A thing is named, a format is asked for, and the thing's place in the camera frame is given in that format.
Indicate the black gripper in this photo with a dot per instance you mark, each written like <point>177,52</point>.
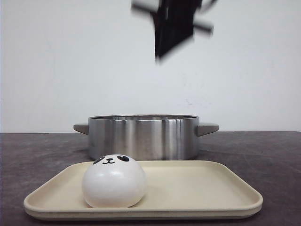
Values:
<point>174,22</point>

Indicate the white panda bun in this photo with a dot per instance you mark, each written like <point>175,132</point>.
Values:
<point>114,181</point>

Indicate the stainless steel steamer pot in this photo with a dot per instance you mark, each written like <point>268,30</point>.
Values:
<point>145,137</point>

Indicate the cream rectangular tray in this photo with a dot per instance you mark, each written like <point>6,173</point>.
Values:
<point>176,190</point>

